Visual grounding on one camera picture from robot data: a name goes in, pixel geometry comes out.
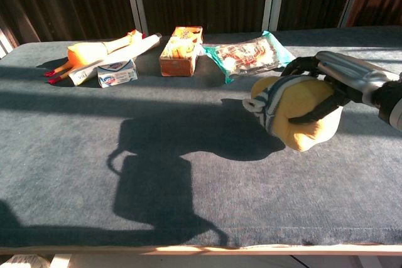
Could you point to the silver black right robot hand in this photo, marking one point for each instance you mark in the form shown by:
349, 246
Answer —
345, 67

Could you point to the yellow sponge pack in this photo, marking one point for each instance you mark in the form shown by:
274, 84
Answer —
298, 98

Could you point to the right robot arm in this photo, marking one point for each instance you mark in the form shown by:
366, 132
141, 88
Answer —
392, 101

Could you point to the teal snack package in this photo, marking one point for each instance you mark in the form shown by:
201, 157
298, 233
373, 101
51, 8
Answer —
248, 54

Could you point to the blue-grey table cloth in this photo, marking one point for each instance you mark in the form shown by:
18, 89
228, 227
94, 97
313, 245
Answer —
282, 186

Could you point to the orange cardboard carton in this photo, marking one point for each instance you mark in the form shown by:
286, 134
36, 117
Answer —
176, 61

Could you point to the white toothpaste tube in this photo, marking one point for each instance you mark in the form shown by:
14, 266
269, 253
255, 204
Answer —
125, 53

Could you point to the white blue soap box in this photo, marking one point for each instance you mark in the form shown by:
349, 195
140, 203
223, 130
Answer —
116, 73

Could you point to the yellow rubber chicken toy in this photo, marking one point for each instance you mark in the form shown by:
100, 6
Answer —
84, 53

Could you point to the white fuzzy bundle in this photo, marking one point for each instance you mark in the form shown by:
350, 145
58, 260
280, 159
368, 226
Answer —
25, 261

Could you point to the light wooden table frame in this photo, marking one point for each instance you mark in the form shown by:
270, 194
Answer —
220, 249

